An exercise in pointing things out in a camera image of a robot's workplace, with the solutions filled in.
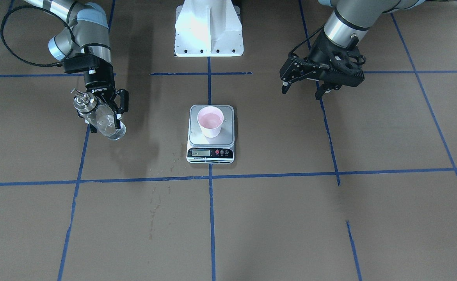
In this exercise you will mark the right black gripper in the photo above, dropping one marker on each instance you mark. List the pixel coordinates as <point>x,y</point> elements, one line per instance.
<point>96,82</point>

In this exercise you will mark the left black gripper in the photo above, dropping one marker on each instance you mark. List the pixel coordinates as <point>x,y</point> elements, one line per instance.
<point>317,51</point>

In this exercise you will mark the glass sauce bottle metal spout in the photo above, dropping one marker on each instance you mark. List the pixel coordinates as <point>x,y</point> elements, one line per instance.
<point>100,114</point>

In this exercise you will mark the pink plastic cup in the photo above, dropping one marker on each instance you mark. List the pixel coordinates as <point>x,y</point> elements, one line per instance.
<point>210,120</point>

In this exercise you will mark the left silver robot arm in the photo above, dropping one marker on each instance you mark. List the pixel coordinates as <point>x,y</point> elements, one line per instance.
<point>351,19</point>

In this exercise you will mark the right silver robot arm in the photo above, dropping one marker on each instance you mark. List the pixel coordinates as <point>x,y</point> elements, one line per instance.
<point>83,46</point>

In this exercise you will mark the silver digital kitchen scale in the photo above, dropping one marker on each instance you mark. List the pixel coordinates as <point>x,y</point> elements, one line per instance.
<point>218,150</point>

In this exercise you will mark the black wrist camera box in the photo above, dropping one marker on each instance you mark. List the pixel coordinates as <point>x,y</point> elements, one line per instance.
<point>81,63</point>

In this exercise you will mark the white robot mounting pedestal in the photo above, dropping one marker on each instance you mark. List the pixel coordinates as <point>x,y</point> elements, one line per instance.
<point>208,28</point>

